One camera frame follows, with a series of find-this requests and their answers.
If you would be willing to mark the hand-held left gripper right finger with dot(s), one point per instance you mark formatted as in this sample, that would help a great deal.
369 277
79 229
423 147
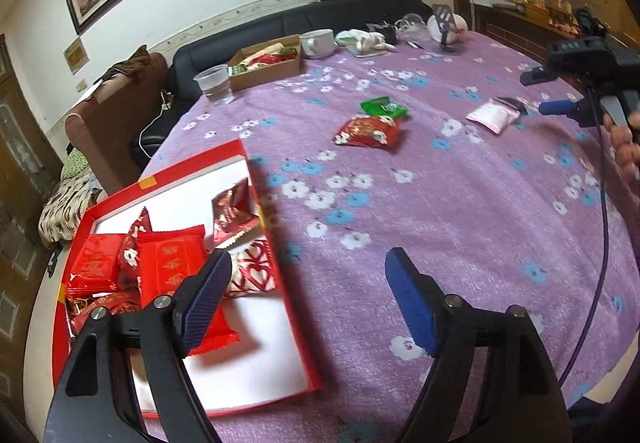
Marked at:
410 298

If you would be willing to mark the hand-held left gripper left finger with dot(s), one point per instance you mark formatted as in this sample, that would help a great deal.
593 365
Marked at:
202 303

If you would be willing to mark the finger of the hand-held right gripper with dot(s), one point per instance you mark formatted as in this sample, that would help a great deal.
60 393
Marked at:
535 75
557 107

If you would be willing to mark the large red packet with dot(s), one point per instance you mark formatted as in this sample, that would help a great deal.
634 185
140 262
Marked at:
170 263

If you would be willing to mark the pink and white packet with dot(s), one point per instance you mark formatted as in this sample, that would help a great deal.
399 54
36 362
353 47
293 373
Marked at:
492 115

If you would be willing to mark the red gift box white inside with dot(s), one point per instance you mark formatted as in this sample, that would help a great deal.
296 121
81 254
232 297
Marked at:
260 323

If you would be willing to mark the red white heart packet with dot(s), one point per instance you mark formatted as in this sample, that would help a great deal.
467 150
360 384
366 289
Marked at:
252 268

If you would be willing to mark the red candy packet white flowers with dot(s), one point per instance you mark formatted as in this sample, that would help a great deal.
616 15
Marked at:
131 250

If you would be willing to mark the red and gold snacks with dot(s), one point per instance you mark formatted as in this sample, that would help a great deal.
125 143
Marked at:
107 305

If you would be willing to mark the shiny dark red packet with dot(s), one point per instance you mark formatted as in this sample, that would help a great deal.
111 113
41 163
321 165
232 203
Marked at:
232 210

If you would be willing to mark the small red packet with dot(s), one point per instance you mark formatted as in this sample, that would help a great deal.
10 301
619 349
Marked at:
95 260

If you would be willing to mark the person's right hand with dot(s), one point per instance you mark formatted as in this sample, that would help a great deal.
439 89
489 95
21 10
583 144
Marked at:
627 148

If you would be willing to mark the purple floral tablecloth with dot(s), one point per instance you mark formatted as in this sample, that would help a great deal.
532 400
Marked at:
450 203

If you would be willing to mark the black phone stand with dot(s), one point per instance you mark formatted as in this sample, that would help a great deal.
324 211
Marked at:
444 23

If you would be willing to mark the clear glass bowl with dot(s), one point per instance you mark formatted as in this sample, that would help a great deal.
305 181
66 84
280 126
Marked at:
414 23

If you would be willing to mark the small black cup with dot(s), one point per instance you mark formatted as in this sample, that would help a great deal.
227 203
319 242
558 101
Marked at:
390 33

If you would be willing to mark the green snack packet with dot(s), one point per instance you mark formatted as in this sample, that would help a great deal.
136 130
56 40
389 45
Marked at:
385 108

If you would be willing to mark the patterned cushion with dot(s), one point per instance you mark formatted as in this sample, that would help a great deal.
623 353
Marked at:
65 203

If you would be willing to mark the red flowered snack packet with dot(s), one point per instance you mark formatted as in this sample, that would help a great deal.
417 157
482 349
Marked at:
367 130

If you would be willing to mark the white crumpled cloth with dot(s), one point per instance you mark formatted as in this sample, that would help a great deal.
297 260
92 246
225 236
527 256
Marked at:
362 40

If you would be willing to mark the brown armchair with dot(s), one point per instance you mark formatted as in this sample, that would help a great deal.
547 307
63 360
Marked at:
105 123

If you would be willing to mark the dark wooden door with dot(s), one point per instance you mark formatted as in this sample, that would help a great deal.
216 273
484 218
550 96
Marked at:
20 203

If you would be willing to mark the clear plastic cup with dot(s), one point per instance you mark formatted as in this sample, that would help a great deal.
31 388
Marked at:
215 84

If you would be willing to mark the white mug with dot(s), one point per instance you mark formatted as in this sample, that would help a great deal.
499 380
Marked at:
317 44

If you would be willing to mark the dark blue clothing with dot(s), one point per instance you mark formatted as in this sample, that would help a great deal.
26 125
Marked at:
592 420

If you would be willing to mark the green and white sachet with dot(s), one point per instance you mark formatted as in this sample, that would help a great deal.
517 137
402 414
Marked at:
237 70

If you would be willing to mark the brown cardboard box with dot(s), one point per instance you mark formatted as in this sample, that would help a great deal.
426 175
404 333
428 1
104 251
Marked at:
270 70

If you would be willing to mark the red wrappers bundle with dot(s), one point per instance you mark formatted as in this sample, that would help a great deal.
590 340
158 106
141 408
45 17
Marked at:
267 55

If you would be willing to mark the black leather sofa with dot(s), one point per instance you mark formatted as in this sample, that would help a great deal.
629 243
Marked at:
280 23

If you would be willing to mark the wall socket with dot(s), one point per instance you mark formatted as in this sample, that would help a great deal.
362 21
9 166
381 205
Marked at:
81 85

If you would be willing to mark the gold wall plaque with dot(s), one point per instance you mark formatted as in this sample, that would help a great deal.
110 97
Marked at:
76 55

